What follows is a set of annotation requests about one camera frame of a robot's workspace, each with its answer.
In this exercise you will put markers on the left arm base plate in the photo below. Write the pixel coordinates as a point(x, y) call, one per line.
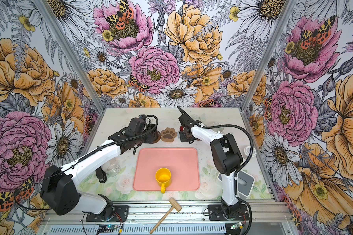
point(119, 213)

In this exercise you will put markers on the aluminium left corner post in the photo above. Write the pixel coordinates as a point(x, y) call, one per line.
point(46, 12)

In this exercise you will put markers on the cork paw print coaster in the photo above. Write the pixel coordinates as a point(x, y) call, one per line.
point(168, 135)

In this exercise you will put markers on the wooden mallet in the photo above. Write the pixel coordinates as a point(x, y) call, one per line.
point(174, 206)

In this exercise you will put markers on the aluminium corner post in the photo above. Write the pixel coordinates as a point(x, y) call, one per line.
point(46, 12)
point(274, 38)

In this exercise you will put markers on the clear glass jar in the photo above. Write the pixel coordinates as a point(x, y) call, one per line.
point(111, 168)

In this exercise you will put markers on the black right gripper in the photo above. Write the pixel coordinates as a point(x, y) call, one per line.
point(183, 139)

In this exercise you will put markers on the white grey square container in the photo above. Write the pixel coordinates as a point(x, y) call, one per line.
point(237, 184)

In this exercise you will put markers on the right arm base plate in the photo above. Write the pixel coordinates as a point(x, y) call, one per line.
point(215, 213)

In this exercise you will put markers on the green circuit board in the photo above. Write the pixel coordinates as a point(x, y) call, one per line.
point(107, 228)

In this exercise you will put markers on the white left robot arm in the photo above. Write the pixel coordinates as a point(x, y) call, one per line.
point(59, 186)

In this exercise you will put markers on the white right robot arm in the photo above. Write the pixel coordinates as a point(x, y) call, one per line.
point(226, 155)

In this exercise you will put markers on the pink silicone tray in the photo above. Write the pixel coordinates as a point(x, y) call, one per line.
point(182, 163)

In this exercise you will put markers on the yellow mug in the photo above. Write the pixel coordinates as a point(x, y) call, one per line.
point(163, 177)

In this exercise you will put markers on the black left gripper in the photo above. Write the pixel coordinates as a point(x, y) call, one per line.
point(150, 135)

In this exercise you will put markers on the white speckled mug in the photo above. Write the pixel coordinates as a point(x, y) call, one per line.
point(218, 126)

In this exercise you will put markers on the aluminium right corner post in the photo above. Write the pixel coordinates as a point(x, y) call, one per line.
point(274, 38)

